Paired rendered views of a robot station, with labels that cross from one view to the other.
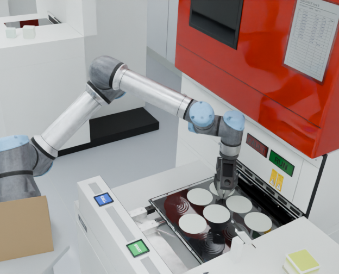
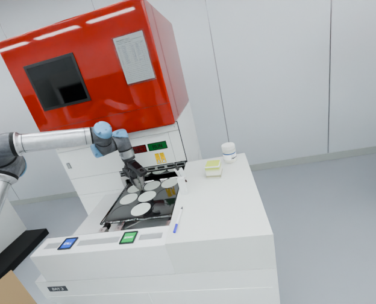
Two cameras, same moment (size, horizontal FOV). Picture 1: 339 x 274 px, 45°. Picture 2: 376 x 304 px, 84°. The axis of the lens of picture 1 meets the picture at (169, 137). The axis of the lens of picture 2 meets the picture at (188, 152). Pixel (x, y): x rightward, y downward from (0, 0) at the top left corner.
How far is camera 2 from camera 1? 0.62 m
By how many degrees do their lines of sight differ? 41
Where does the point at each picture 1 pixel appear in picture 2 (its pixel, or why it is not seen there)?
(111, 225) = (93, 247)
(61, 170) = not seen: outside the picture
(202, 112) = (103, 126)
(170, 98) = (73, 132)
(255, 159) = (141, 158)
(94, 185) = (49, 245)
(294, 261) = (210, 166)
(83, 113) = not seen: outside the picture
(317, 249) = not seen: hidden behind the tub
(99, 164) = not seen: hidden behind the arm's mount
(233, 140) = (128, 145)
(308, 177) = (176, 139)
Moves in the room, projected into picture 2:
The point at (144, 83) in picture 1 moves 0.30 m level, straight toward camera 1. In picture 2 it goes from (45, 134) to (82, 133)
